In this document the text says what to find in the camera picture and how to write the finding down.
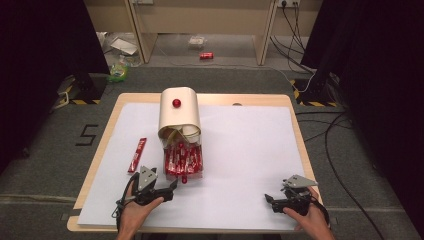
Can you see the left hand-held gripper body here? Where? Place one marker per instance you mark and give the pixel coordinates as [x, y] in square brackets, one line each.
[146, 186]

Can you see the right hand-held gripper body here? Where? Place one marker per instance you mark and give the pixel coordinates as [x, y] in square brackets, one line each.
[295, 196]

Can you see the red stick packet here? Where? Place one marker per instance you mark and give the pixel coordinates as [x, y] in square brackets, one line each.
[137, 155]
[184, 179]

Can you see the row of red stick sachets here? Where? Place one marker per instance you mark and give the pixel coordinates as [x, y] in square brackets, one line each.
[183, 160]

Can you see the clear plastic drawer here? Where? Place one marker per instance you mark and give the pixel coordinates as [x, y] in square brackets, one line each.
[200, 166]

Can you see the white box with red knob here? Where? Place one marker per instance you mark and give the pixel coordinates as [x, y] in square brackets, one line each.
[180, 111]

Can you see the person's right hand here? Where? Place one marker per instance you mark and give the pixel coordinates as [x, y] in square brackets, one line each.
[311, 221]

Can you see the person's left hand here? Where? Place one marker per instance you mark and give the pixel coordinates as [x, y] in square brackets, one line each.
[136, 215]

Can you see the white paper sheet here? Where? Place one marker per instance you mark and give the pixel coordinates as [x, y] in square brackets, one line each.
[250, 160]

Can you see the black stand base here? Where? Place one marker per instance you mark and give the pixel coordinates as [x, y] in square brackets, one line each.
[85, 90]
[315, 95]

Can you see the green plastic bag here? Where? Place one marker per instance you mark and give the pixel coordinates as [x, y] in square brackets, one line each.
[117, 72]

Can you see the red drink can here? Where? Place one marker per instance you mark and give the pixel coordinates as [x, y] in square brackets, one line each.
[206, 55]

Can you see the black curtain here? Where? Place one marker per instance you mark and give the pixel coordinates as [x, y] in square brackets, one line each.
[376, 83]
[40, 66]

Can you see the clear plastic bag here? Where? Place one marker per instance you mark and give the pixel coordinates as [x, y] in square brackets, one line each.
[196, 41]

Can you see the light wooden desk frame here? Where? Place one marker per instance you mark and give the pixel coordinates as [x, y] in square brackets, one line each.
[200, 16]

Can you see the white wall socket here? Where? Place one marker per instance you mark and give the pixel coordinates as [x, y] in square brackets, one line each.
[288, 3]

